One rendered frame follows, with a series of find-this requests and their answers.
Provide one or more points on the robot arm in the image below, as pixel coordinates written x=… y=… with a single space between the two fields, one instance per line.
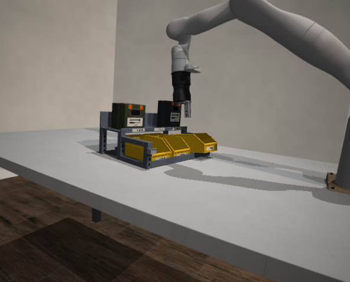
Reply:
x=301 y=36

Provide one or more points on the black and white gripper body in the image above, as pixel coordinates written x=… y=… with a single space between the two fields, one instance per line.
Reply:
x=181 y=78

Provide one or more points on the blue-grey shelf rack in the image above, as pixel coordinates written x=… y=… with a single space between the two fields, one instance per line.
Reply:
x=150 y=125

